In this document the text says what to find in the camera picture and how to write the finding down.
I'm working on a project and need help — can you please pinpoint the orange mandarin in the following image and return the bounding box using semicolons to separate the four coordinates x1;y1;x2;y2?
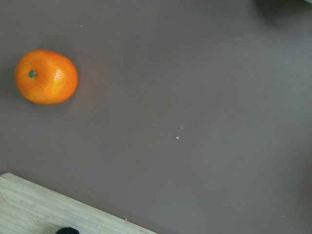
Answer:
15;49;78;105

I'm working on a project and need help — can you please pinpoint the steel muddler black tip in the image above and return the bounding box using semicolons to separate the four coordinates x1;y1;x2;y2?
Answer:
56;227;79;234

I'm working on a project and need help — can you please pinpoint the wooden cutting board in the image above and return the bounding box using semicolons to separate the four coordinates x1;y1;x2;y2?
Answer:
0;173;152;234

